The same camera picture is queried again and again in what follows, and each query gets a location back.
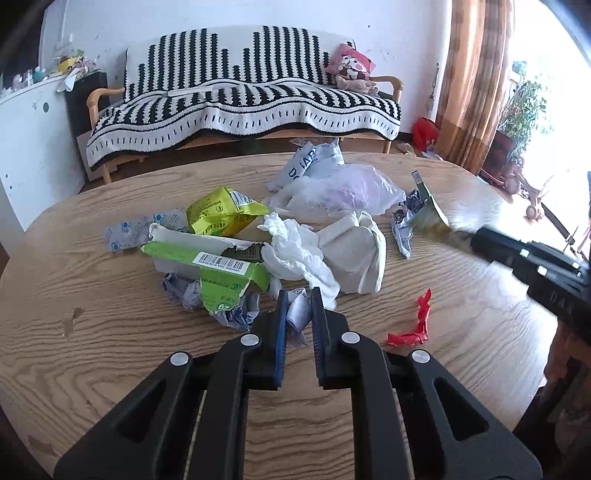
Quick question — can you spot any wooden frame sofa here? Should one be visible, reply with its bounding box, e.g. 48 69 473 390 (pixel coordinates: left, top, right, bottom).
86 76 403 183

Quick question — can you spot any clutter on cabinet top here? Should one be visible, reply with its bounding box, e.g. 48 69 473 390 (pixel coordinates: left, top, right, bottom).
3 49 96 93

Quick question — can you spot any blue white foil bag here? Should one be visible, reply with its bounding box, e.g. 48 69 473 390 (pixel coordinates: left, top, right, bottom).
266 138 345 192

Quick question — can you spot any green white torn box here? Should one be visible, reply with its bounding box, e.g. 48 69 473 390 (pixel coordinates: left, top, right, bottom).
141 223 270 312

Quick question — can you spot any pink tricycle toy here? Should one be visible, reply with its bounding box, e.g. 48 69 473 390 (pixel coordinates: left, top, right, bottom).
502 160 547 221

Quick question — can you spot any brown orange curtain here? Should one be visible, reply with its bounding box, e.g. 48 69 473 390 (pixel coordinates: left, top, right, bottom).
436 0 514 175

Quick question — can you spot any potted green plant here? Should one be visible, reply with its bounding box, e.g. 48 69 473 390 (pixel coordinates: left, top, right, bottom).
480 60 547 186

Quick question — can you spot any yellow green carton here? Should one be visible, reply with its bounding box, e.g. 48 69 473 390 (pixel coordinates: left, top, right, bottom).
186 187 270 237

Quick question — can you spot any black white striped blanket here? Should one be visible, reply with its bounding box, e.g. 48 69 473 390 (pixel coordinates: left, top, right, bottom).
86 26 402 170

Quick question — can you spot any white crumpled tissue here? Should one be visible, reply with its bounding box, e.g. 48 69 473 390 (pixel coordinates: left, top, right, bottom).
257 213 341 310

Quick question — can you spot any green foil snack wrapper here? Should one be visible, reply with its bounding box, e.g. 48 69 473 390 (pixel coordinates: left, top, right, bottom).
411 170 472 248

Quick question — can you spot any clear plastic bag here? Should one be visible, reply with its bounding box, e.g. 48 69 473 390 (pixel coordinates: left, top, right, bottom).
266 164 406 220

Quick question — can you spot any white paper bag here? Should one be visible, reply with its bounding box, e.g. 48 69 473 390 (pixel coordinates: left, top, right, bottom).
318 211 387 294

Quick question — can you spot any black speaker box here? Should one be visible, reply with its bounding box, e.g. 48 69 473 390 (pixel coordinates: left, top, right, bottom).
65 71 108 137

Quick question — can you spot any white cabinet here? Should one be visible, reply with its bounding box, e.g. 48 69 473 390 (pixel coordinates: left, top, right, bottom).
0 77 86 254

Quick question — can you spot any red bag on floor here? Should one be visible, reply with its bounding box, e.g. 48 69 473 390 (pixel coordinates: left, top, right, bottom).
412 117 440 152

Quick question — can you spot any red plastic scrap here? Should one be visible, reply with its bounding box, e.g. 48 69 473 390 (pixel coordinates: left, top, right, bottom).
386 289 432 348

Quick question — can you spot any blue white wrapper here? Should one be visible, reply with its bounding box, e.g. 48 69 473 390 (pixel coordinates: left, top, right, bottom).
162 273 311 347

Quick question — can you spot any small blue crumpled wrapper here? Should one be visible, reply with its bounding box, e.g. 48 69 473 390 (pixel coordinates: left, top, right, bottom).
391 189 425 259

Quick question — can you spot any pink plush toy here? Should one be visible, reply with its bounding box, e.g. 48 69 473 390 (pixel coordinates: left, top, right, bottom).
325 43 379 97

